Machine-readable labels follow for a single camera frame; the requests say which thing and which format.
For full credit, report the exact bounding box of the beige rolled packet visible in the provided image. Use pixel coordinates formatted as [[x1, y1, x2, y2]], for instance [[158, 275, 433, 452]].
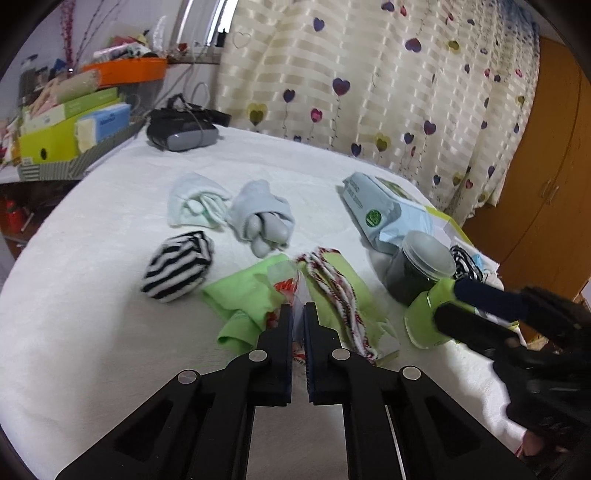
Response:
[[46, 71, 100, 104]]

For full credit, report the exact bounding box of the light green jar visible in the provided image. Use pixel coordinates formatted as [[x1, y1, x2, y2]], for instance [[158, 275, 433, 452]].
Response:
[[404, 277, 467, 349]]

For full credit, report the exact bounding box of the striped cardboard tray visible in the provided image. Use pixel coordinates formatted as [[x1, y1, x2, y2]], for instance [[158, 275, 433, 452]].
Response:
[[18, 122, 144, 182]]

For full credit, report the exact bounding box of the lime green file box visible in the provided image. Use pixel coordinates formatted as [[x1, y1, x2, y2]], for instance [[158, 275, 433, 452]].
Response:
[[18, 111, 125, 164]]

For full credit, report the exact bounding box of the yellow-green cardboard box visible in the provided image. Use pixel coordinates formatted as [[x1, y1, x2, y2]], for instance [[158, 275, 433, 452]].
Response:
[[425, 205, 541, 352]]

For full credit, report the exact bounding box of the pale blue wet wipes pack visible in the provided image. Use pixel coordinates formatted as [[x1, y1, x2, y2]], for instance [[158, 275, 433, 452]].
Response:
[[341, 172, 435, 254]]

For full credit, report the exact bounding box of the black grey headset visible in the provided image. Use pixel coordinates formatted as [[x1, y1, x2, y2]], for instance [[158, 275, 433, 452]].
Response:
[[146, 95, 232, 152]]

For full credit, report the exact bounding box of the red container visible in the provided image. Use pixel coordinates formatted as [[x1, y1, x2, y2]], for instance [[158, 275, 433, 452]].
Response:
[[2, 196, 26, 234]]

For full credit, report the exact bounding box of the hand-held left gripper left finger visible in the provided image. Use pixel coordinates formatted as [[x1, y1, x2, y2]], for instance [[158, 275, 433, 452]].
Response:
[[55, 302, 295, 480]]

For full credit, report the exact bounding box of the clear plastic packet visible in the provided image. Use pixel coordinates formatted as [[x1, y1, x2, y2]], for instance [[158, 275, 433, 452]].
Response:
[[268, 258, 310, 365]]

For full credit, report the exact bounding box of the plain green cloth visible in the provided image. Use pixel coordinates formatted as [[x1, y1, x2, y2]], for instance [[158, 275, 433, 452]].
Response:
[[201, 254, 296, 352]]

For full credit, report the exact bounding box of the dark jar with clear lid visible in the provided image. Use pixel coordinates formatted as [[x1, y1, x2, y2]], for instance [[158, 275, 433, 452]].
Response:
[[385, 231, 458, 308]]

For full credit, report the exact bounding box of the orange storage bin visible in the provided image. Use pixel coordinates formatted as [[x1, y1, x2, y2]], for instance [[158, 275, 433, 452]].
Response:
[[81, 58, 168, 88]]

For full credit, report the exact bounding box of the black white striped sock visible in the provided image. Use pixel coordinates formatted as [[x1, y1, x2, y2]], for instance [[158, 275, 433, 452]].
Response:
[[141, 231, 215, 304], [450, 244, 485, 282]]

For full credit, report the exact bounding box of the metal window frame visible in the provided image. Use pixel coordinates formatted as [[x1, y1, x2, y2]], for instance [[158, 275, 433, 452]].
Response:
[[173, 0, 238, 49]]

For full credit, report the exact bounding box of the blue tissue pack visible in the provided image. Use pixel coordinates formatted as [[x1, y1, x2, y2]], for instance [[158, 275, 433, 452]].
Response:
[[74, 102, 132, 153]]

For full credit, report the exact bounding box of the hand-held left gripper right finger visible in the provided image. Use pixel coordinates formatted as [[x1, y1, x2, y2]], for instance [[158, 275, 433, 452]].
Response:
[[302, 302, 539, 480]]

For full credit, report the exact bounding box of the grey sock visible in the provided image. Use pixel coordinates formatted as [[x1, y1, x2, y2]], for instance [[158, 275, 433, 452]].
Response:
[[226, 180, 296, 259]]

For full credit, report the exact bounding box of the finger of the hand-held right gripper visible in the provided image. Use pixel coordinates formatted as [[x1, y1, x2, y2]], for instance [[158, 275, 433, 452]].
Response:
[[434, 302, 522, 365], [452, 278, 527, 324]]

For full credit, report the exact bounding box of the heart print curtain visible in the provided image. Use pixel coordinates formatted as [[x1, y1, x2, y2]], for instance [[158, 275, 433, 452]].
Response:
[[217, 0, 541, 217]]

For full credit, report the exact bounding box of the wooden wardrobe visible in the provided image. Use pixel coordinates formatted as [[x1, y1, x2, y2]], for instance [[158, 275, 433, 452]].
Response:
[[462, 37, 591, 305]]

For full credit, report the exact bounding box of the flat green box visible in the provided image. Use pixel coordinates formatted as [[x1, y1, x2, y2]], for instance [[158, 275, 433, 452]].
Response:
[[21, 87, 120, 134]]

